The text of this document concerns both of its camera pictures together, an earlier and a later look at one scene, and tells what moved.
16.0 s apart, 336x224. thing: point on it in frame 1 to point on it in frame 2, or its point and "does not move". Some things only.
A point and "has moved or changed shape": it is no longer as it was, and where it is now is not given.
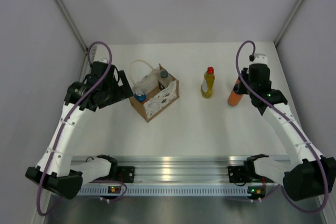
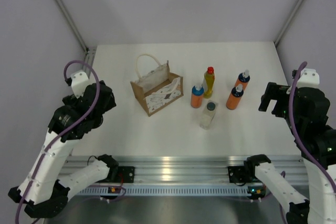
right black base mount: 236,174 does not move
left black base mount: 126,174 does not move
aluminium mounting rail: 181,169 does not move
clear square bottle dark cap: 164,79 to 208,114
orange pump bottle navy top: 235,96 has moved or changed shape
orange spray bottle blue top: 140,97 to 197,96
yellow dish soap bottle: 208,84 does not move
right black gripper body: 245,73 to 278,92
